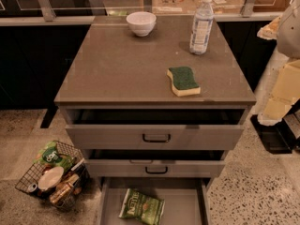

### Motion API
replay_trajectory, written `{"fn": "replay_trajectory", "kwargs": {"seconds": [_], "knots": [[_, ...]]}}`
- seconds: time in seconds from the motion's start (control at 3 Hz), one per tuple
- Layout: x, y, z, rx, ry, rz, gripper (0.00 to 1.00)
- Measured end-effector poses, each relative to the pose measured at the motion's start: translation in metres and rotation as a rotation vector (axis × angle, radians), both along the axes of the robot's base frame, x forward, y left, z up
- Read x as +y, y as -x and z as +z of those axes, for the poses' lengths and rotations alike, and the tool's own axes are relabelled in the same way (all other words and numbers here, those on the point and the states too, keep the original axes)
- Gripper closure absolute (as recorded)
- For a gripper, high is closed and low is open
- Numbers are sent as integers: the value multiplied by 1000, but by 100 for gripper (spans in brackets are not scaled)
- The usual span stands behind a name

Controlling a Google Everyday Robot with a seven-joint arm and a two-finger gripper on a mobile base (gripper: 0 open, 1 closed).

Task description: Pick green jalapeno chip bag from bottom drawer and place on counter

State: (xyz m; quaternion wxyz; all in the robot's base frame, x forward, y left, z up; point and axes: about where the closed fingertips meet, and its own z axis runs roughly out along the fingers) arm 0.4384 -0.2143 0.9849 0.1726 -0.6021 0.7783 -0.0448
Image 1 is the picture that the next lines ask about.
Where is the grey drawer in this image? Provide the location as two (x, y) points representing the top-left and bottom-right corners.
(67, 109), (243, 150)
(86, 150), (225, 178)
(97, 178), (211, 225)

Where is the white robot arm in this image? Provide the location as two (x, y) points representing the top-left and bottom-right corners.
(257, 0), (300, 126)

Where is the grey middle drawer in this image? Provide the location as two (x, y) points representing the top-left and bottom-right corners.
(86, 150), (225, 178)

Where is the white ceramic bowl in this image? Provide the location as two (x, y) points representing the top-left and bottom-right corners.
(126, 11), (157, 37)

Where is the black wire basket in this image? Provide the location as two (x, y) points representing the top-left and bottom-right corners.
(15, 141), (89, 211)

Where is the clear plastic water bottle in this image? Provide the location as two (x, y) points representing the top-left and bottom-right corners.
(189, 0), (214, 54)

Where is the green snack bag in basket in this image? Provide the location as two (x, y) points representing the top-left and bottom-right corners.
(34, 141), (73, 171)

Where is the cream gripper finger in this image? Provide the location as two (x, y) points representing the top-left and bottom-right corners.
(258, 97), (293, 127)
(257, 16), (281, 40)

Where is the white bowl in basket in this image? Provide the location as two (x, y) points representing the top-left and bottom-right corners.
(37, 167), (64, 190)

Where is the brown snack packet in basket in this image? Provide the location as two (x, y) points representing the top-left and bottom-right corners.
(50, 173), (80, 204)

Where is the grey top drawer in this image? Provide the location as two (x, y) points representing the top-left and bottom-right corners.
(67, 109), (243, 150)

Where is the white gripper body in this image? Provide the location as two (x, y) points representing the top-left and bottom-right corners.
(271, 59), (300, 105)

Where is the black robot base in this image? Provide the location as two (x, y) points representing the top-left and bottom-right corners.
(250, 101), (300, 154)

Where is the soda can in basket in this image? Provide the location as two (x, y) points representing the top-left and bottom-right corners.
(27, 183), (38, 194)

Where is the grey bottom drawer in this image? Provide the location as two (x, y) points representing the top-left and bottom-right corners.
(97, 178), (211, 225)

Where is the grey drawer cabinet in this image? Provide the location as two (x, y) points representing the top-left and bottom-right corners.
(53, 14), (258, 225)

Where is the green and yellow sponge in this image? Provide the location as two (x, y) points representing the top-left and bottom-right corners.
(167, 67), (201, 97)

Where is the green jalapeno chip bag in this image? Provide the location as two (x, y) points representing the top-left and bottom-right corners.
(119, 188), (165, 225)

